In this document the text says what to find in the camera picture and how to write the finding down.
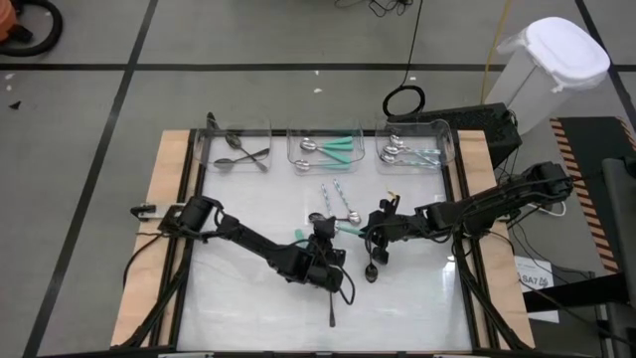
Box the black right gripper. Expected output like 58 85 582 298
361 197 431 265

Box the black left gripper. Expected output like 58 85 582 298
285 219 348 293

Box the metal spoon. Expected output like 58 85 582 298
213 147 272 170

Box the clear plastic bin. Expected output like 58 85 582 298
286 118 367 175
192 116 273 174
375 117 456 175

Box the white paper label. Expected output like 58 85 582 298
514 256 561 325

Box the black metal beam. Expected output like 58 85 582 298
521 271 631 314

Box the hazard striped black mat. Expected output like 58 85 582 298
549 116 636 274

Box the white lidded trash bin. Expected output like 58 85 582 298
484 16 612 136

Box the orange vacuum cleaner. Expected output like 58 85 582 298
0 0 19 42

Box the black coiled cable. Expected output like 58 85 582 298
381 0 427 119

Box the black aluminium table frame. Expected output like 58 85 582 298
116 126 533 358

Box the yellow cable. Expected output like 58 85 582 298
479 0 513 105

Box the black vacuum hose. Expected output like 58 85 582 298
0 0 65 58

